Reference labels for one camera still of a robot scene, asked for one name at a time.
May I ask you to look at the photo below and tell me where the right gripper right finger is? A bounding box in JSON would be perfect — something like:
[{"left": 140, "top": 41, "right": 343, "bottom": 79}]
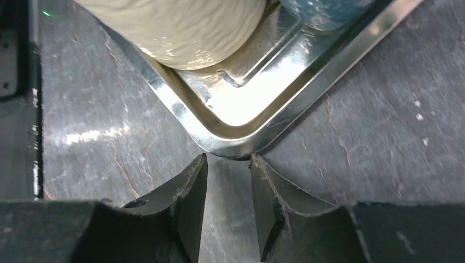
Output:
[{"left": 250, "top": 153, "right": 367, "bottom": 262}]

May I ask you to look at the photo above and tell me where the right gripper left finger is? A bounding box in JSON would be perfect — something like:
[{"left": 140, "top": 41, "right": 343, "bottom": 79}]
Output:
[{"left": 122, "top": 153, "right": 208, "bottom": 262}]

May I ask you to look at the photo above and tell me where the metal tray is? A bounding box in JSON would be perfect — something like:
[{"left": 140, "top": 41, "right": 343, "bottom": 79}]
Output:
[{"left": 106, "top": 1, "right": 419, "bottom": 158}]

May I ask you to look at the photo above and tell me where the cream ribbed mug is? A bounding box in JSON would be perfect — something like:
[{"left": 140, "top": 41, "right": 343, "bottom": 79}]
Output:
[{"left": 78, "top": 0, "right": 266, "bottom": 70}]

